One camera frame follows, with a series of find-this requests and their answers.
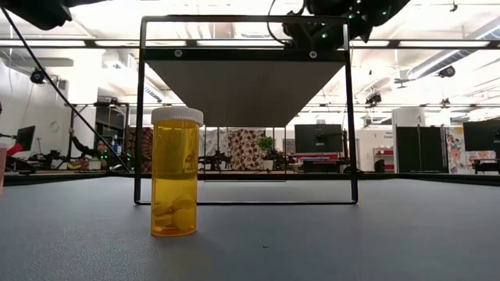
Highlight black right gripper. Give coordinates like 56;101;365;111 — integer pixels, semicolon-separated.
281;0;372;52

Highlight amber pill bottle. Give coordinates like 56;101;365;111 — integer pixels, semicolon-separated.
150;106;205;238

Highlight red shelf unit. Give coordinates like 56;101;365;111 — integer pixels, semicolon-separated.
373;147;395;173

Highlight black monitor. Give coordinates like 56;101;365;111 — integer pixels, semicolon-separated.
15;125;36;152
462;119;500;154
294;123;344;154

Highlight green background plant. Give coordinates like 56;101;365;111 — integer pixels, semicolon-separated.
256;135;277;172

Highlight brown dotted tapestry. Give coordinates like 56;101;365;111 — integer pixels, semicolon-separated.
227;128;266;172

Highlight black cabinet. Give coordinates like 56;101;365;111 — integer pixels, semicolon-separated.
395;125;449;174

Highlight floral tapestry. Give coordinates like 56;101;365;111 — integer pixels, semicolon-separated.
445;125;497;175

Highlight orange mandala tapestry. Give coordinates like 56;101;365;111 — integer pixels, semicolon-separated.
127;126;154;174

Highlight person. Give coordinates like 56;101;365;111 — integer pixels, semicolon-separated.
69;128;110;171

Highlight black metal rack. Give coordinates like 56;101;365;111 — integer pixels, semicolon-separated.
66;101;130;173

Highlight wooden shelf black frame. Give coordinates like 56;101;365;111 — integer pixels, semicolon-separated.
134;14;359;206

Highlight black table frame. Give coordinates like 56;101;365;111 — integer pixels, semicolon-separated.
0;171;500;187

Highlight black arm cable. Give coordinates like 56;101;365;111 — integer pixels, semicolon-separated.
0;6;132;173

